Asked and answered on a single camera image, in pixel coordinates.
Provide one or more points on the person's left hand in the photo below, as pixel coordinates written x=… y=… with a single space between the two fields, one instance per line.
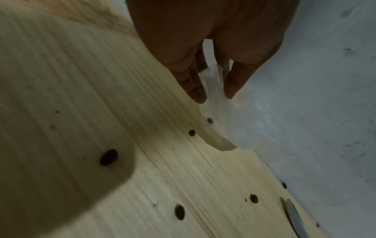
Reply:
x=205 y=21

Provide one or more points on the plywood board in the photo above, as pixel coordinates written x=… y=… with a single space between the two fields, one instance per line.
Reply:
x=97 y=14

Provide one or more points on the coffee beans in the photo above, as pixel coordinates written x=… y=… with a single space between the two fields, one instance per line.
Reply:
x=108 y=156

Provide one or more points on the translucent plastic bowl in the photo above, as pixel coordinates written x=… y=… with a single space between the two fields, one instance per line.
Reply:
x=217 y=93

